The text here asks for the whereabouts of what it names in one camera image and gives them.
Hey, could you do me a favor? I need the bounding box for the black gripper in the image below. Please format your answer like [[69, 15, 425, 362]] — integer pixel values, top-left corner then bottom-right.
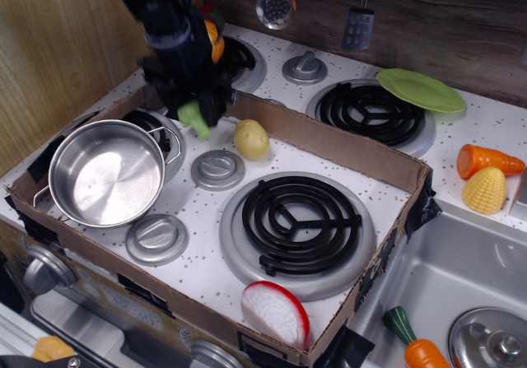
[[138, 16, 235, 127]]

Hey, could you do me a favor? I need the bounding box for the green toy broccoli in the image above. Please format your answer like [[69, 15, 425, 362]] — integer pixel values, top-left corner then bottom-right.
[[177, 100, 211, 140]]

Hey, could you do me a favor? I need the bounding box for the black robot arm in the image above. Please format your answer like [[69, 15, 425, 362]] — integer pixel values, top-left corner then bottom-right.
[[122, 0, 235, 127]]

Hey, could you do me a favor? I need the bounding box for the stainless steel pot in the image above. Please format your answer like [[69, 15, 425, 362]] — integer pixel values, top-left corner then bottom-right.
[[32, 119, 184, 228]]

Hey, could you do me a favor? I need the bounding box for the steel pot lid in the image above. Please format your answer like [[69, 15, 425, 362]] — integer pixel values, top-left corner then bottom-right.
[[447, 307, 526, 368]]

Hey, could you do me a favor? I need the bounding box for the front left black burner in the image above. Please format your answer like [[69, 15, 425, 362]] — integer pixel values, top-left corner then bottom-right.
[[121, 109, 186, 182]]

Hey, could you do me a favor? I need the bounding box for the black burner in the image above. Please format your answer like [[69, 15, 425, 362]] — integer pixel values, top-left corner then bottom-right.
[[121, 109, 186, 182], [219, 172, 375, 302], [305, 79, 436, 157], [217, 37, 267, 94]]

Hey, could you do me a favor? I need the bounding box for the orange toy pumpkin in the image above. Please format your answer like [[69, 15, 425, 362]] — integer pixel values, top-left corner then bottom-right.
[[205, 20, 225, 64]]

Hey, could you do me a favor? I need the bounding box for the back left black burner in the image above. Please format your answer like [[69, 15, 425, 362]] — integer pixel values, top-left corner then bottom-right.
[[217, 37, 267, 94]]

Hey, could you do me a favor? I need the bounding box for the yellow toy potato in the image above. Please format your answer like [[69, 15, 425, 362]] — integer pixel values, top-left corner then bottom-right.
[[234, 119, 270, 161]]

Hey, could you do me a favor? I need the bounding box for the upper grey stove knob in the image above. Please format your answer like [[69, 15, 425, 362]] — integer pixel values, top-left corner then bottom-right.
[[191, 150, 245, 191]]

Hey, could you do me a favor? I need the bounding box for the grey stove knob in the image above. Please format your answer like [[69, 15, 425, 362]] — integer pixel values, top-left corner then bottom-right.
[[282, 51, 329, 86], [191, 150, 245, 191], [125, 214, 189, 267]]

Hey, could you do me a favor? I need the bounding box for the red toy pepper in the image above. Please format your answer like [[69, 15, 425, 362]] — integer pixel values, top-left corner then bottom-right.
[[200, 2, 226, 28]]

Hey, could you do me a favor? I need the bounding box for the back grey stove knob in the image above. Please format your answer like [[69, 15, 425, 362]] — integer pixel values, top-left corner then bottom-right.
[[282, 51, 329, 86]]

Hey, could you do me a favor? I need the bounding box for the hanging metal slotted spoon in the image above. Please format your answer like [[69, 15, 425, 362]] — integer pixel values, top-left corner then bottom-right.
[[255, 0, 296, 30]]

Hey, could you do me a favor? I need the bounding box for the lower grey stove knob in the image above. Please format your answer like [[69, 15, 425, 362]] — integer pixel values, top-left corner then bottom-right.
[[125, 214, 189, 267]]

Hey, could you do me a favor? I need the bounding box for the back right black burner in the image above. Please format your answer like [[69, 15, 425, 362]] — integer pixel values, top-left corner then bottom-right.
[[305, 79, 436, 157]]

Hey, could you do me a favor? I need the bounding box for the front right black burner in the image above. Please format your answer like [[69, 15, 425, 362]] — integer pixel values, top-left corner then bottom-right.
[[219, 172, 375, 302]]

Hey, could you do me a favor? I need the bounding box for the hanging metal spatula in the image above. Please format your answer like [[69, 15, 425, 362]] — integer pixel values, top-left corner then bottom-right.
[[341, 0, 375, 52]]

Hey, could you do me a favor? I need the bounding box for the green plastic plate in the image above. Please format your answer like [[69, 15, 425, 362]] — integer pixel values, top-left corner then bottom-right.
[[376, 68, 466, 113]]

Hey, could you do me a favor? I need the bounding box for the red white radish slice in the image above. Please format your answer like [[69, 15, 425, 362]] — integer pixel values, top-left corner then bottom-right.
[[240, 281, 310, 350]]

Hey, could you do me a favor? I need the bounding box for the grey oven front knob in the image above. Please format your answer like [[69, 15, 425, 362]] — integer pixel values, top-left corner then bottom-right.
[[23, 245, 77, 296]]

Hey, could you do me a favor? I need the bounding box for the orange toy carrot piece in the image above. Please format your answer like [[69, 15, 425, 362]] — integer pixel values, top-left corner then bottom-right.
[[456, 144, 526, 179]]

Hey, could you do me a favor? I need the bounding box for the orange toy food piece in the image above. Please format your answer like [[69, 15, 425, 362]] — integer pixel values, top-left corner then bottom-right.
[[30, 336, 75, 362]]

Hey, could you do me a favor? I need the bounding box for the yellow toy corn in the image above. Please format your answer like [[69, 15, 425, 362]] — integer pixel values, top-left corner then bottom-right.
[[461, 166, 506, 215]]

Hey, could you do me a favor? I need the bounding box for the grey metal sink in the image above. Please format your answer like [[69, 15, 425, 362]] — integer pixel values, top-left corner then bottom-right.
[[351, 203, 526, 367]]

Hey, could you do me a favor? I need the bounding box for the orange carrot green top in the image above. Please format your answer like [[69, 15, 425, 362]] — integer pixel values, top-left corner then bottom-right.
[[382, 306, 450, 368]]

